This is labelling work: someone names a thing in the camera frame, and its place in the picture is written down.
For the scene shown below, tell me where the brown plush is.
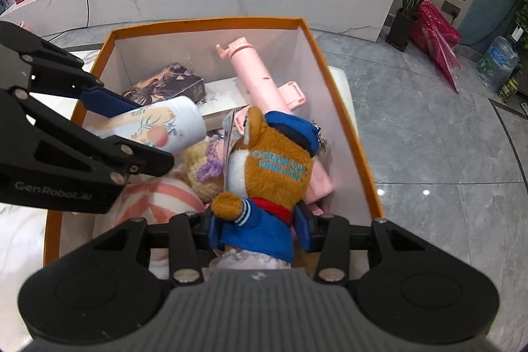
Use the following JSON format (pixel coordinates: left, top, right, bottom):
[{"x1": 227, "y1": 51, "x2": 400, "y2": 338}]
[{"x1": 210, "y1": 107, "x2": 326, "y2": 268}]

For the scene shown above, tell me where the orange cardboard box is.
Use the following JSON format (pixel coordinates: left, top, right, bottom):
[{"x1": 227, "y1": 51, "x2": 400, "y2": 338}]
[{"x1": 43, "y1": 17, "x2": 384, "y2": 268}]

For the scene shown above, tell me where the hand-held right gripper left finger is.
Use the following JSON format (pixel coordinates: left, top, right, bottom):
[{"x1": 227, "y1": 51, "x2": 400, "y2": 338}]
[{"x1": 109, "y1": 212, "x2": 221, "y2": 284}]

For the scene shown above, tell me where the large clear water bottle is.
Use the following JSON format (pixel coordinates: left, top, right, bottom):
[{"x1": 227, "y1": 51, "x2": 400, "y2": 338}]
[{"x1": 476, "y1": 36, "x2": 519, "y2": 91}]

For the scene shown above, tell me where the cream knitted doll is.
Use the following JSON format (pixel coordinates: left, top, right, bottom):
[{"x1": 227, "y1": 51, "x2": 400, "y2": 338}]
[{"x1": 171, "y1": 138, "x2": 227, "y2": 204}]

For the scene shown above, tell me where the magenta plastic bag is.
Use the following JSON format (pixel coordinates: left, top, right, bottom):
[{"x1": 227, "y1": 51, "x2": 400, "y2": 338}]
[{"x1": 408, "y1": 0, "x2": 463, "y2": 93}]

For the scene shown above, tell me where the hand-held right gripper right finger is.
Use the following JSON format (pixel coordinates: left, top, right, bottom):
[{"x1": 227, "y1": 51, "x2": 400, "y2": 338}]
[{"x1": 294, "y1": 204, "x2": 417, "y2": 283}]

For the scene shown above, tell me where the pink striped white plush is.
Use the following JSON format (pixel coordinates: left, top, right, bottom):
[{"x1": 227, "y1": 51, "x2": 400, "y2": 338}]
[{"x1": 93, "y1": 175, "x2": 207, "y2": 278}]

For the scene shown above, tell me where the yellow green packet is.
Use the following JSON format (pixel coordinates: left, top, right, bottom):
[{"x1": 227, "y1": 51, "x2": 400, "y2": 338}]
[{"x1": 497, "y1": 78, "x2": 520, "y2": 103}]

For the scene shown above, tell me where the purple knitted piece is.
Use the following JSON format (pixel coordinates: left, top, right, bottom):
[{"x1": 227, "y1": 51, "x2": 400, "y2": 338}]
[{"x1": 197, "y1": 138, "x2": 227, "y2": 183}]

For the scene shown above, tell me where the dark patterned box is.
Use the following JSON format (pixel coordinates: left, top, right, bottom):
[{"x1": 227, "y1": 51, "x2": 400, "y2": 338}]
[{"x1": 122, "y1": 62, "x2": 206, "y2": 107}]

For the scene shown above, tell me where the black plant pot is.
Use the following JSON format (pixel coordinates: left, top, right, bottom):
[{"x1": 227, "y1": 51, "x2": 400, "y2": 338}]
[{"x1": 385, "y1": 10, "x2": 417, "y2": 51}]

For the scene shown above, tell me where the pink water gun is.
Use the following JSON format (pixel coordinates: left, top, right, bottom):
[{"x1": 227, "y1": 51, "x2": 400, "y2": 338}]
[{"x1": 215, "y1": 38, "x2": 334, "y2": 208}]

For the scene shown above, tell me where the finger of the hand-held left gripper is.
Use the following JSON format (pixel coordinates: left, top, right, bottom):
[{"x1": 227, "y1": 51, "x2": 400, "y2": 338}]
[
  {"x1": 8, "y1": 88, "x2": 175, "y2": 185},
  {"x1": 0, "y1": 21, "x2": 143, "y2": 117}
]

